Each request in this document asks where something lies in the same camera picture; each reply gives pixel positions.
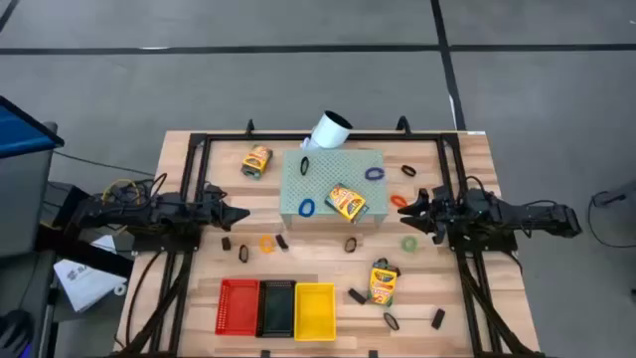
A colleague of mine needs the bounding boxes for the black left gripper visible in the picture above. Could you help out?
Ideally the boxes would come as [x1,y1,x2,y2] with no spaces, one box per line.
[201,195,251,233]

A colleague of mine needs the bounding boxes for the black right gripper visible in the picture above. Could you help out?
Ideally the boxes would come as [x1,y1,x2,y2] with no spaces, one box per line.
[397,185,466,246]

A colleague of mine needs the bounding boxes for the crayon box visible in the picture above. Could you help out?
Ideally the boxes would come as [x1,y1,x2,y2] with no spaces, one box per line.
[240,143,274,179]
[324,182,370,224]
[367,263,399,307]

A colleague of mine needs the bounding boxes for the yellow plastic basket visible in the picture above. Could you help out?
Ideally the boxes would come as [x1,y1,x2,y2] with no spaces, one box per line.
[293,281,338,343]

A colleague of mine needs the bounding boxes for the dark grey desk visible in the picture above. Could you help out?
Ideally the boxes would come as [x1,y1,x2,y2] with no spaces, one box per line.
[0,248,57,358]

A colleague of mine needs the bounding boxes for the red plastic basket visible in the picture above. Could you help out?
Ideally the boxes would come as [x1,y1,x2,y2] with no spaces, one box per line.
[214,277,261,337]

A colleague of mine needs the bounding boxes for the green perforated metal riser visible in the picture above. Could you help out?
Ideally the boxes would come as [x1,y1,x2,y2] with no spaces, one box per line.
[279,148,391,230]

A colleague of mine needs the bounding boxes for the black plastic basket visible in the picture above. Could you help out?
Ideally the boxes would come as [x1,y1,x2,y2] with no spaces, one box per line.
[254,278,298,339]

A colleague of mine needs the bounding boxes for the small white paper sheet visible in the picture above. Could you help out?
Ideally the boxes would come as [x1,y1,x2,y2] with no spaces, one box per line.
[90,234,119,256]

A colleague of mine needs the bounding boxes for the black support beam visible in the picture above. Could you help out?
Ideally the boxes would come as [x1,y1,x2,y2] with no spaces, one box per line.
[34,182,136,279]

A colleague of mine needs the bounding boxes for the large white paper sheet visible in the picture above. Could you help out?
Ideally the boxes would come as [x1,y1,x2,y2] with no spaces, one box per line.
[53,257,128,314]

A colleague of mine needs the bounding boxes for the grey box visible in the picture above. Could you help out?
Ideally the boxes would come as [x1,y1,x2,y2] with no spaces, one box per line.
[591,178,636,210]

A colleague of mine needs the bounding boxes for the grey cabinet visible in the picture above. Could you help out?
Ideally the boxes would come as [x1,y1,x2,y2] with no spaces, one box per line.
[0,121,59,260]

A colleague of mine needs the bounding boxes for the blue computer monitor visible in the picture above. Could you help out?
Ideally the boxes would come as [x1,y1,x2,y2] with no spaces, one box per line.
[0,93,66,160]

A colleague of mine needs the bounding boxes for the wooden table with black frame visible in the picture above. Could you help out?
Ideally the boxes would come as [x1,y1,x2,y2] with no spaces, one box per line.
[111,129,548,358]

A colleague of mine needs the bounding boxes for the yellow cable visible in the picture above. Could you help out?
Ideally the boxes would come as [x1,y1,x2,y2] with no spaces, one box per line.
[101,177,143,205]

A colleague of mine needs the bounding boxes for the black floor cable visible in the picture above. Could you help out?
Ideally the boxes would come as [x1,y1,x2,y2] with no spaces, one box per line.
[586,190,636,250]

